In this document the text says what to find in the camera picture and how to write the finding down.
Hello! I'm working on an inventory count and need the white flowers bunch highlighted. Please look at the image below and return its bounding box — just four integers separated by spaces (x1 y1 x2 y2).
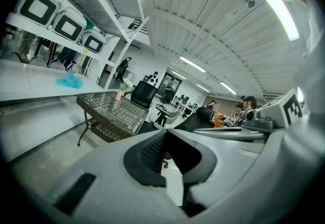
119 78 135 97

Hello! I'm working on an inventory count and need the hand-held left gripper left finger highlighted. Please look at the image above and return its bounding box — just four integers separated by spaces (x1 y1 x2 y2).
30 129 193 224

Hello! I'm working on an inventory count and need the black high-back office chair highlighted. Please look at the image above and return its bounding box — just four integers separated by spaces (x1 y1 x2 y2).
175 106 216 132

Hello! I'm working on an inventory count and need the black hanging sign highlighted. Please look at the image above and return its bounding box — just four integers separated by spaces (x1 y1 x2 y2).
126 18 143 32

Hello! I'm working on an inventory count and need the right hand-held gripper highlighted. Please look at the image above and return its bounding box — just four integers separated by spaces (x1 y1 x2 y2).
192 88 304 142

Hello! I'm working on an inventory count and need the grey shell chair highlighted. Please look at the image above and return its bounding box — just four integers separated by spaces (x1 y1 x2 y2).
148 103 182 127

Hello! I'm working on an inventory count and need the black mesh office chair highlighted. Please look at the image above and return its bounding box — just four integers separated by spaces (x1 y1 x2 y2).
130 80 158 110

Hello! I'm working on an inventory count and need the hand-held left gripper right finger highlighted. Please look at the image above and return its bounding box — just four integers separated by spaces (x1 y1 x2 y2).
166 129 266 217

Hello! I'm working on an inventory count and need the white metal shelf rack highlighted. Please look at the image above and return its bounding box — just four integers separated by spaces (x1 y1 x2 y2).
0 0 150 103

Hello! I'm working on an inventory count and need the wicker glass-top table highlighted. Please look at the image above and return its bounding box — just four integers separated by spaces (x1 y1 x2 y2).
76 90 150 147

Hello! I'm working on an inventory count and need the ceiling light strip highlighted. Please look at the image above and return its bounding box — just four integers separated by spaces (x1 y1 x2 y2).
179 56 207 73
219 81 239 95
238 0 300 42

